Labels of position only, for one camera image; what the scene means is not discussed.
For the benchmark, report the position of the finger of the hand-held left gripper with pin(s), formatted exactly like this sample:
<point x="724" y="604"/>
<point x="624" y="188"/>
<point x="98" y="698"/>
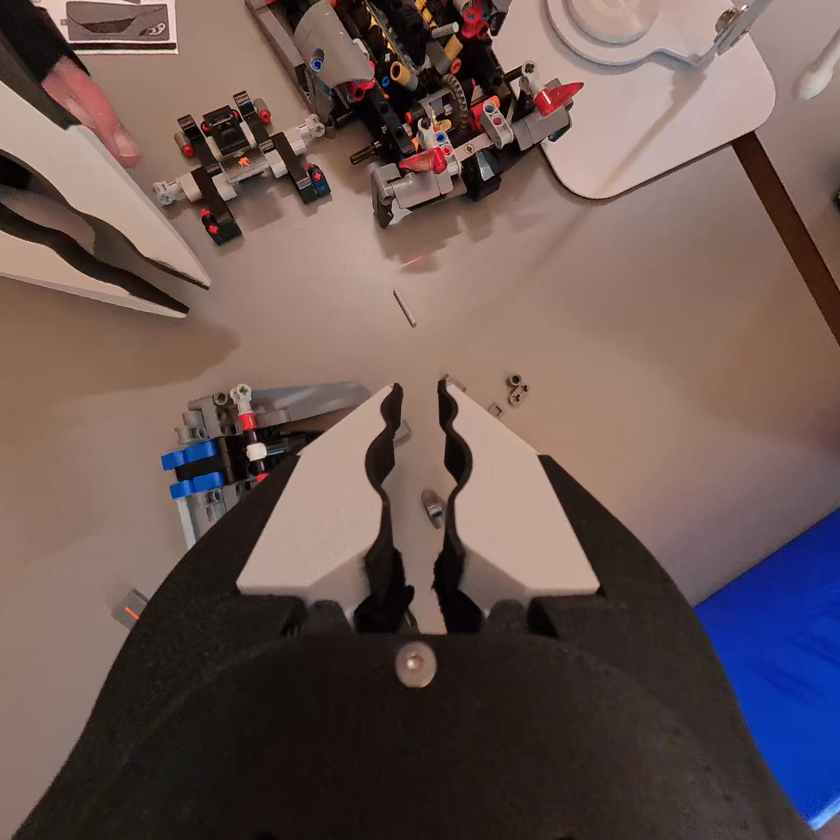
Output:
<point x="39" y="262"/>
<point x="98" y="177"/>

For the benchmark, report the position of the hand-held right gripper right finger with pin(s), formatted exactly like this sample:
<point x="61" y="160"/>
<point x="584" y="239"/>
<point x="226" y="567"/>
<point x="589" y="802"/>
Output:
<point x="525" y="525"/>

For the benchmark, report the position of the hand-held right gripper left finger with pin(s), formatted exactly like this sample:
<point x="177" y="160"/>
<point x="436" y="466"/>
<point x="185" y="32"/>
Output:
<point x="308" y="525"/>

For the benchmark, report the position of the grey winged lego assembly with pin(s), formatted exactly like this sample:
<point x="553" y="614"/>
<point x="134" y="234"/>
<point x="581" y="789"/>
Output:
<point x="197" y="453"/>

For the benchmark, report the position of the dark grey lego axle connector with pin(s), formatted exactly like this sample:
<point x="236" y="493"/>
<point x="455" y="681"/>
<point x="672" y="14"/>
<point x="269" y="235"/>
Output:
<point x="433" y="508"/>

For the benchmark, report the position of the dark grey double lego connector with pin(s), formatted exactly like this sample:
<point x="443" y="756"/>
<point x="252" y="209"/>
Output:
<point x="518" y="390"/>

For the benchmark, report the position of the dark grey lego beam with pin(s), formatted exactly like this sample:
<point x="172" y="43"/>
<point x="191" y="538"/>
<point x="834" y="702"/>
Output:
<point x="453" y="382"/>

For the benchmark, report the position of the dark grey orange-striped lego tile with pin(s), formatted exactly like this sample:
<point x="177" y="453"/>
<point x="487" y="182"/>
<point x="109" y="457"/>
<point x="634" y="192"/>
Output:
<point x="130" y="609"/>

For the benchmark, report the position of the short light grey lego axle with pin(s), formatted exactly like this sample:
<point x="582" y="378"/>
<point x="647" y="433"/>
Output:
<point x="405" y="308"/>

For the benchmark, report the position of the large lego vehicle build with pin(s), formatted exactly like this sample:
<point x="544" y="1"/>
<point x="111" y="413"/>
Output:
<point x="394" y="98"/>

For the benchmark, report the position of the person's left hand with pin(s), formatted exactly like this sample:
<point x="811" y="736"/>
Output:
<point x="92" y="105"/>

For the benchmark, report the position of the printed sticker sheet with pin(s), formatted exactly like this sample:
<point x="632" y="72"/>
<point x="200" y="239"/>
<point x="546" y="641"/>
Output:
<point x="105" y="23"/>

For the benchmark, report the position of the blue plastic bin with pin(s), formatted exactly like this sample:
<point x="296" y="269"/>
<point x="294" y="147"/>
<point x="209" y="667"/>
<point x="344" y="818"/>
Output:
<point x="774" y="656"/>

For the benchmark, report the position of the clear plastic disc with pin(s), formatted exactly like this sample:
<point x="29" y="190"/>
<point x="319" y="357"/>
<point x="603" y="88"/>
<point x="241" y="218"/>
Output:
<point x="604" y="33"/>

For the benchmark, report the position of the small black lego frame assembly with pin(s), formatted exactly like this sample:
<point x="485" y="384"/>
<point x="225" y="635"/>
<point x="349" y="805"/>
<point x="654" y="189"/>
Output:
<point x="226" y="131"/>

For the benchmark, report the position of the white rounded base plate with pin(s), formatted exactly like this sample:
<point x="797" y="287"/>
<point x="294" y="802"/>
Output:
<point x="656" y="131"/>

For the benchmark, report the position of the metal bracket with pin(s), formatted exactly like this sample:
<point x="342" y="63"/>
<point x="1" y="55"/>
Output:
<point x="735" y="26"/>

